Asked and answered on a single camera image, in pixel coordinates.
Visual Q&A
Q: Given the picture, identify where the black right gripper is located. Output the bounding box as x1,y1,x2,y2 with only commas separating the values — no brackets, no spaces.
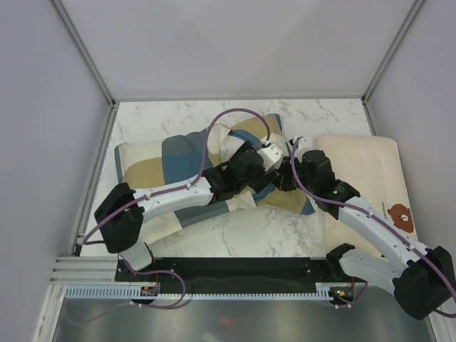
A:
271,155,318,194

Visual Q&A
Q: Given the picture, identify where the white pillow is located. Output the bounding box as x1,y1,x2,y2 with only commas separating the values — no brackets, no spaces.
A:
207,122,267,166

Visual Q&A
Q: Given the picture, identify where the blue beige checkered pillowcase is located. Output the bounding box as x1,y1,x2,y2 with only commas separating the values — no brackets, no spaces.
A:
115,114,315,244

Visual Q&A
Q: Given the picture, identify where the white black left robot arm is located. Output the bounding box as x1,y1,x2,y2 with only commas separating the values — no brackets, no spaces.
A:
95,141,284,281

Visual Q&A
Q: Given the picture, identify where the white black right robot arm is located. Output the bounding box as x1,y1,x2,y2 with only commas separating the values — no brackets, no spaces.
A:
282,145,455,320

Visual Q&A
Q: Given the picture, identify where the cream pillow with bear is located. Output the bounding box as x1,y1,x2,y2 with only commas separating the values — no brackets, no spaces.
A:
317,133,417,238

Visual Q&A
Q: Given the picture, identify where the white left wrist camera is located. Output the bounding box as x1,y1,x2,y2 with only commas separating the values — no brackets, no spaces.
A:
257,142,284,172

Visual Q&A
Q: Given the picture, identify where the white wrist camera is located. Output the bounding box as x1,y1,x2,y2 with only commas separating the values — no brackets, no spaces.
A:
289,135,312,148
257,142,284,172

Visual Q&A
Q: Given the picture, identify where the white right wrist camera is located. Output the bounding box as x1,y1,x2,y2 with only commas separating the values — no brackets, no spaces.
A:
289,135,312,148

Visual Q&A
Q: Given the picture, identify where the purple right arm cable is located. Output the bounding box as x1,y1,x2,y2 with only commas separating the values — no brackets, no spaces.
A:
290,140,456,318

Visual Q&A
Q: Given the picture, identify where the white slotted cable duct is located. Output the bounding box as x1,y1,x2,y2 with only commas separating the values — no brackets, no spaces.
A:
64,285,333,301

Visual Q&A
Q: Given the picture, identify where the aluminium right frame post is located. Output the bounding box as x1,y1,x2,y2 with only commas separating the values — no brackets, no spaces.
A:
361,0,427,106

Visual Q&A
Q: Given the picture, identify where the aluminium frame post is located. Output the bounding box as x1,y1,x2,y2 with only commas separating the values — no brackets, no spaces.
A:
361,0,427,106
48,0,116,109

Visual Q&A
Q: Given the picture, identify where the aluminium extrusion rail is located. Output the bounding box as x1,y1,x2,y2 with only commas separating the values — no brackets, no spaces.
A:
50,256,118,285

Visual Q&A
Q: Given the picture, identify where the aluminium left frame post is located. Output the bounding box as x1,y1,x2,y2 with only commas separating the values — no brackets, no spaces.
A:
48,0,116,109

